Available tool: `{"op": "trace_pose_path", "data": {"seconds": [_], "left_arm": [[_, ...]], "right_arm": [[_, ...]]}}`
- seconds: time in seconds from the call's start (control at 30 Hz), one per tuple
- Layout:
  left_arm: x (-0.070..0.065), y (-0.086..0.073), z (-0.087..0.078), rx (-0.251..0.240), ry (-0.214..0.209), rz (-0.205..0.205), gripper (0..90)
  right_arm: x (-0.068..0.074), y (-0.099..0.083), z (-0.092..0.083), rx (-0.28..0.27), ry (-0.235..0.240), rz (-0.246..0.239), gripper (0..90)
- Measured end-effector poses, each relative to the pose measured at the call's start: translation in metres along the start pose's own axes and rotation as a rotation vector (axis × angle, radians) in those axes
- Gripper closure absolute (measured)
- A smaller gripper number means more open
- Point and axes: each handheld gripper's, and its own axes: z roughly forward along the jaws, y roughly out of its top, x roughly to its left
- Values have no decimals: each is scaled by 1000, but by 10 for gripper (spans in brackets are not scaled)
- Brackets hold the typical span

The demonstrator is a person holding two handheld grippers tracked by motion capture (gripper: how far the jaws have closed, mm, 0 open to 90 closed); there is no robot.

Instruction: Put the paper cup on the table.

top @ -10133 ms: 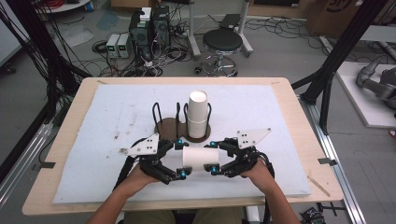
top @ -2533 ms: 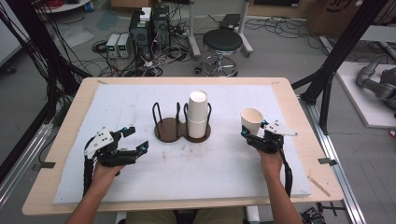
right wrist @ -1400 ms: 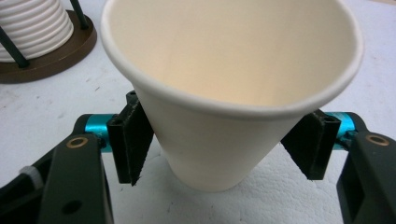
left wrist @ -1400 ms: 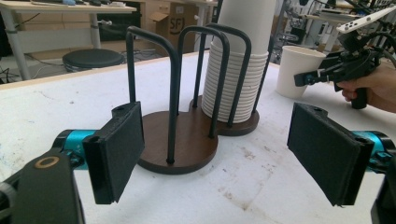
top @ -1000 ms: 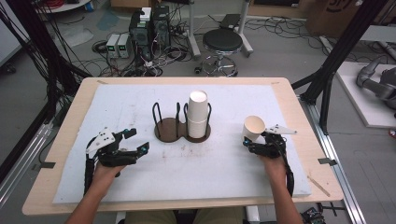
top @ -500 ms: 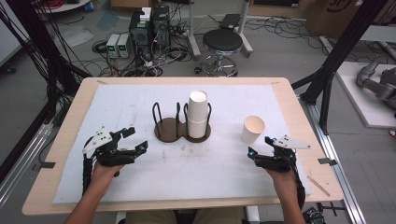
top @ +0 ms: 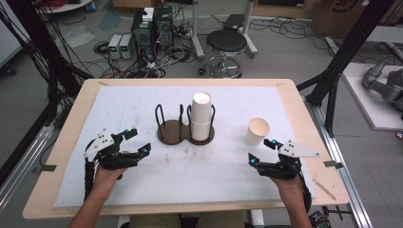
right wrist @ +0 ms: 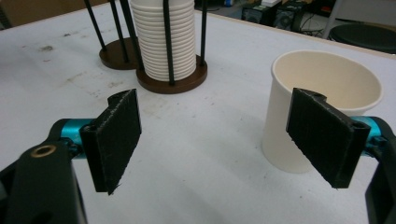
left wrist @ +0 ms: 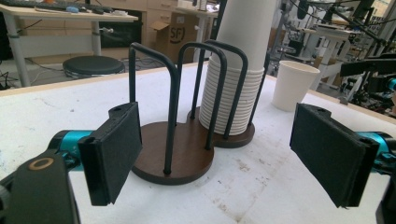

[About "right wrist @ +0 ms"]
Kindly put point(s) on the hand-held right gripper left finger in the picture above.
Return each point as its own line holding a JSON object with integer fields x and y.
{"x": 112, "y": 140}

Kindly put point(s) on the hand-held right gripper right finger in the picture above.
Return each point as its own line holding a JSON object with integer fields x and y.
{"x": 327, "y": 140}

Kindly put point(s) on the white paper cup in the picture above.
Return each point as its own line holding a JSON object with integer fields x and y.
{"x": 327, "y": 74}

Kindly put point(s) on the stack of white cups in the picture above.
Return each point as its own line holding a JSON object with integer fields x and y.
{"x": 151, "y": 46}

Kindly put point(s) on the black round stool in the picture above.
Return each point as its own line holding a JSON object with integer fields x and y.
{"x": 364, "y": 37}

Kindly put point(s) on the white stand leg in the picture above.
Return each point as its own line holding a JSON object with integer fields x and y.
{"x": 332, "y": 18}

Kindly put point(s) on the black computer tower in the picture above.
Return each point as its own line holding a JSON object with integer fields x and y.
{"x": 257, "y": 15}
{"x": 288, "y": 17}

